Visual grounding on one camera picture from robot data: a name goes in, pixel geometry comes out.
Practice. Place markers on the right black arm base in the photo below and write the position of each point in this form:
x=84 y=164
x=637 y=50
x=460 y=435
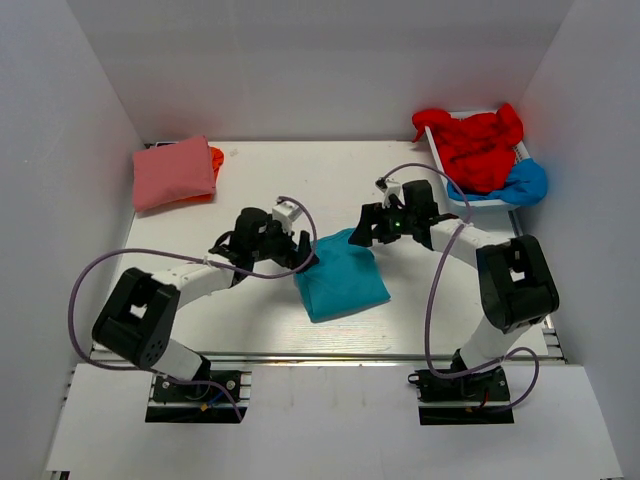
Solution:
x=476 y=399

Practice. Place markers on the red crumpled t-shirt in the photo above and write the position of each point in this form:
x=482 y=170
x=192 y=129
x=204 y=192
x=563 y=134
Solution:
x=477 y=152

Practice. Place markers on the folded orange t-shirt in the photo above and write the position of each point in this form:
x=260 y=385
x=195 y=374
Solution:
x=217 y=160

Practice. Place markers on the folded pink t-shirt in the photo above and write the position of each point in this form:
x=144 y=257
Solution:
x=171 y=173

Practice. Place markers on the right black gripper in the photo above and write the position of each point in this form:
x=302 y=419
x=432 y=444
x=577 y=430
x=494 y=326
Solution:
x=379 y=226

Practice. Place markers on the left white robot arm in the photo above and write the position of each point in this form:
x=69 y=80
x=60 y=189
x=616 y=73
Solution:
x=138 y=317

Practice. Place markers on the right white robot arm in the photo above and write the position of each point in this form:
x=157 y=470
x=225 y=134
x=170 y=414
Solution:
x=516 y=287

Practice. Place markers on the white plastic basket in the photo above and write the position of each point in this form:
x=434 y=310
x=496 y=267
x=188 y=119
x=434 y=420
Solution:
x=478 y=206

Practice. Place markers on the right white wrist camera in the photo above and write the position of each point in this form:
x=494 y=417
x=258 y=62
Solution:
x=390 y=189

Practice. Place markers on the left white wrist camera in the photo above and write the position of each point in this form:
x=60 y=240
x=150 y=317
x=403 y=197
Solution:
x=286 y=213

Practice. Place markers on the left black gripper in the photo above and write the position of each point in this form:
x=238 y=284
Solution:
x=291 y=248

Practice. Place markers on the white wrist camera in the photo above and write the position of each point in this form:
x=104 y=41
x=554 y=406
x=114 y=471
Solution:
x=390 y=189
x=286 y=213

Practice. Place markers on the teal t-shirt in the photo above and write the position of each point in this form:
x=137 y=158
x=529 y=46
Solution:
x=344 y=282

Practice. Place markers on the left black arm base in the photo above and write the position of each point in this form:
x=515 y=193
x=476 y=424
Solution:
x=225 y=403

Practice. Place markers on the aluminium table rail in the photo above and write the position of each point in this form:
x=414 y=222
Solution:
x=554 y=355

